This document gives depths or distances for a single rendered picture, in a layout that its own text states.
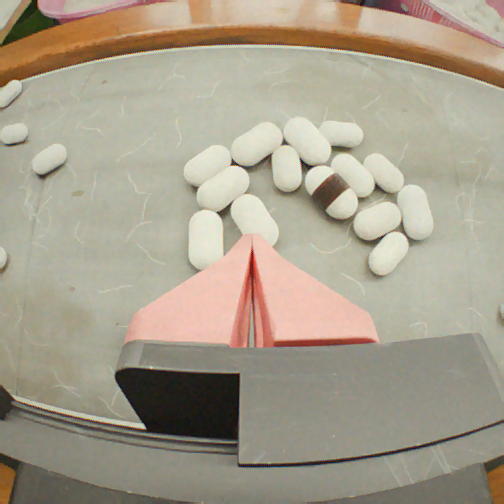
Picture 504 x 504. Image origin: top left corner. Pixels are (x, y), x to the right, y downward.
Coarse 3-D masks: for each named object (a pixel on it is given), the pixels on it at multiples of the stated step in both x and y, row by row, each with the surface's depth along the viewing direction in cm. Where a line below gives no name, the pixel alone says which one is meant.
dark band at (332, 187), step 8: (336, 176) 19; (320, 184) 19; (328, 184) 19; (336, 184) 19; (344, 184) 19; (320, 192) 19; (328, 192) 19; (336, 192) 19; (320, 200) 19; (328, 200) 19
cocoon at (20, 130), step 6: (6, 126) 21; (12, 126) 21; (18, 126) 21; (24, 126) 22; (6, 132) 21; (12, 132) 21; (18, 132) 21; (24, 132) 22; (6, 138) 21; (12, 138) 21; (18, 138) 22; (24, 138) 22
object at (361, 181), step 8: (336, 160) 20; (344, 160) 20; (352, 160) 20; (336, 168) 20; (344, 168) 20; (352, 168) 19; (360, 168) 19; (344, 176) 20; (352, 176) 20; (360, 176) 19; (368, 176) 19; (352, 184) 20; (360, 184) 19; (368, 184) 19; (360, 192) 20; (368, 192) 20
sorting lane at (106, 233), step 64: (128, 64) 24; (192, 64) 24; (256, 64) 24; (320, 64) 24; (384, 64) 24; (0, 128) 23; (64, 128) 23; (128, 128) 22; (192, 128) 22; (384, 128) 22; (448, 128) 23; (0, 192) 21; (64, 192) 21; (128, 192) 21; (192, 192) 21; (256, 192) 21; (384, 192) 21; (448, 192) 21; (64, 256) 20; (128, 256) 20; (320, 256) 20; (448, 256) 20; (0, 320) 19; (64, 320) 19; (128, 320) 19; (384, 320) 19; (448, 320) 19; (64, 384) 18
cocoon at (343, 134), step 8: (320, 128) 21; (328, 128) 20; (336, 128) 20; (344, 128) 20; (352, 128) 20; (360, 128) 21; (328, 136) 21; (336, 136) 20; (344, 136) 20; (352, 136) 20; (360, 136) 21; (336, 144) 21; (344, 144) 21; (352, 144) 21
